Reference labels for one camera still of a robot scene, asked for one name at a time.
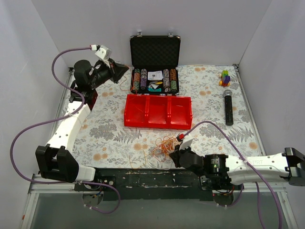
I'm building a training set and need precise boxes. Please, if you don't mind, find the single orange cable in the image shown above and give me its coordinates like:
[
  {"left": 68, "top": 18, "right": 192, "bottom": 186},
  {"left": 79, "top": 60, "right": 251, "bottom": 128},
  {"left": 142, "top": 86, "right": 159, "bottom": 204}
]
[{"left": 118, "top": 69, "right": 146, "bottom": 115}]

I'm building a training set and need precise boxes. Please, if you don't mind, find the orange cable bundle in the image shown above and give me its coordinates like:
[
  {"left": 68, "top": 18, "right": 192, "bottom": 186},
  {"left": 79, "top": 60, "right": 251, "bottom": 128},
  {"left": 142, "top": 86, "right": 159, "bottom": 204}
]
[{"left": 128, "top": 135, "right": 184, "bottom": 170}]

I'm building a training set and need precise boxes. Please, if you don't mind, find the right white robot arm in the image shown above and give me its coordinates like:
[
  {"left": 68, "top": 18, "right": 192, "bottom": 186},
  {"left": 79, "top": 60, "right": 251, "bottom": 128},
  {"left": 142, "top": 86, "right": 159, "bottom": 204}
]
[{"left": 169, "top": 146, "right": 305, "bottom": 190}]

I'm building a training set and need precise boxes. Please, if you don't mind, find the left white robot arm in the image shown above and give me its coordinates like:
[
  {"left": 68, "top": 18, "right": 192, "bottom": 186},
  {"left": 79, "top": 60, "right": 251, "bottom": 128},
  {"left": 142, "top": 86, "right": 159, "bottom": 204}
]
[{"left": 35, "top": 60, "right": 129, "bottom": 191}]

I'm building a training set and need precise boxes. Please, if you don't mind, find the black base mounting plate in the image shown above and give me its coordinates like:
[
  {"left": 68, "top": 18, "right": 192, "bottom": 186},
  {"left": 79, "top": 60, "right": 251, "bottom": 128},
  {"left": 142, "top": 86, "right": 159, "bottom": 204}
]
[{"left": 73, "top": 167, "right": 236, "bottom": 202}]

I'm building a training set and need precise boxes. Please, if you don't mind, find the white card deck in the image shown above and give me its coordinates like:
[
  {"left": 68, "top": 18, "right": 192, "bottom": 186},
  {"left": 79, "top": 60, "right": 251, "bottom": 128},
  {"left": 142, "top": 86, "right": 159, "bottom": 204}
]
[{"left": 147, "top": 71, "right": 163, "bottom": 81}]

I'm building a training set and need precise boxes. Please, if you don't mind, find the black poker chip case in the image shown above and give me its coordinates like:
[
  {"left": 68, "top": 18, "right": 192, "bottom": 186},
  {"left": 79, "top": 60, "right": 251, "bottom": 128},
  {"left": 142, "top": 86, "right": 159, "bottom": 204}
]
[{"left": 130, "top": 33, "right": 181, "bottom": 95}]

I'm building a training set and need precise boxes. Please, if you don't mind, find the floral patterned table mat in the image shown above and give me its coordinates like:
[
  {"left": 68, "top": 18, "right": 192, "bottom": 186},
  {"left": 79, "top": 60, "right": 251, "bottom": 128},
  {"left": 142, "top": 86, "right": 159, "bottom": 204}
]
[{"left": 72, "top": 65, "right": 264, "bottom": 170}]

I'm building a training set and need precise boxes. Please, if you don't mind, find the red plastic compartment tray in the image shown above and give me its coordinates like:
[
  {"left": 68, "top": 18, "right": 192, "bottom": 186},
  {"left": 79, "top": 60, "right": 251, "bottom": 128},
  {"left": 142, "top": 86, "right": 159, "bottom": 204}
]
[{"left": 124, "top": 94, "right": 193, "bottom": 130}]

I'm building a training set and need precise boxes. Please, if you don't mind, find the black handheld microphone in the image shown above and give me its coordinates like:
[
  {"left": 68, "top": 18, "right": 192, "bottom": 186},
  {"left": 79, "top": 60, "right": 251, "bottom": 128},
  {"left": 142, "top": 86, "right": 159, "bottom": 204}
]
[{"left": 223, "top": 90, "right": 234, "bottom": 126}]

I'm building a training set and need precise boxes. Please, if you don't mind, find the colourful toy block figure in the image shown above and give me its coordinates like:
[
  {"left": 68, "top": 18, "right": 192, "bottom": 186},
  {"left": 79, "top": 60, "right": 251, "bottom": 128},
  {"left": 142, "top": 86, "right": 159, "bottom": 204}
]
[{"left": 219, "top": 70, "right": 231, "bottom": 87}]

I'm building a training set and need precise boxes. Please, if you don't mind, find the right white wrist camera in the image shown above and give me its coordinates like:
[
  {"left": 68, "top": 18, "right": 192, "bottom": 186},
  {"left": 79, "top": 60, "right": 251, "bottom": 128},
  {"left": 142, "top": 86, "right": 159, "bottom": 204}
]
[{"left": 177, "top": 134, "right": 193, "bottom": 150}]

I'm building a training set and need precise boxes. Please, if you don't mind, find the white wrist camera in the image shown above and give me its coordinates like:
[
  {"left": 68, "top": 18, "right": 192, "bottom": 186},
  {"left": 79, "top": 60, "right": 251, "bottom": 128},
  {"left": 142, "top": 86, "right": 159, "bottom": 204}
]
[
  {"left": 95, "top": 45, "right": 112, "bottom": 61},
  {"left": 177, "top": 134, "right": 193, "bottom": 150}
]

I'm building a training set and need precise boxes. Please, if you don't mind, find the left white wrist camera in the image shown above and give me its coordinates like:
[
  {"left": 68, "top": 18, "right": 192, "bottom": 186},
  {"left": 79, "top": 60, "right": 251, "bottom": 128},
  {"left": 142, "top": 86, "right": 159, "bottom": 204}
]
[{"left": 95, "top": 45, "right": 112, "bottom": 61}]

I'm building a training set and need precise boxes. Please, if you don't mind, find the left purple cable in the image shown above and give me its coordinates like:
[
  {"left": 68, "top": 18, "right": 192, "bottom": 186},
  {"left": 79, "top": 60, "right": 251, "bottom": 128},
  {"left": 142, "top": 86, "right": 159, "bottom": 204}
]
[{"left": 10, "top": 45, "right": 122, "bottom": 214}]

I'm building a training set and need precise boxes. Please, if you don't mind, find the aluminium front rail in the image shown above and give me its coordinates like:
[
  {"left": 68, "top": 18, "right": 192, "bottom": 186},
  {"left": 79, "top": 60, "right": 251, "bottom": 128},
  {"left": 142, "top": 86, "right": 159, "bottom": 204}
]
[{"left": 21, "top": 169, "right": 298, "bottom": 229}]

